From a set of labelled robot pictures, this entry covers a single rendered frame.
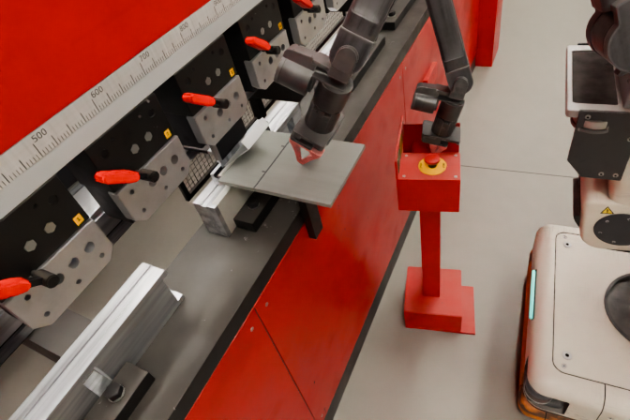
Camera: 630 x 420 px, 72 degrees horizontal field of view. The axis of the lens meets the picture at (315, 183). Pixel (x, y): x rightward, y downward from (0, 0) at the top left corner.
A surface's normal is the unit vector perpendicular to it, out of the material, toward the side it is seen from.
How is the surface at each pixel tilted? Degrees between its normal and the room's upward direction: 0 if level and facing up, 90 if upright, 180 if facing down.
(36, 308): 90
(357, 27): 75
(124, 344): 90
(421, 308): 0
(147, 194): 90
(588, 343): 0
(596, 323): 0
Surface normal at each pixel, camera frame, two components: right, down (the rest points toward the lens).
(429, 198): -0.22, 0.69
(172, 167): 0.88, 0.17
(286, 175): -0.19, -0.72
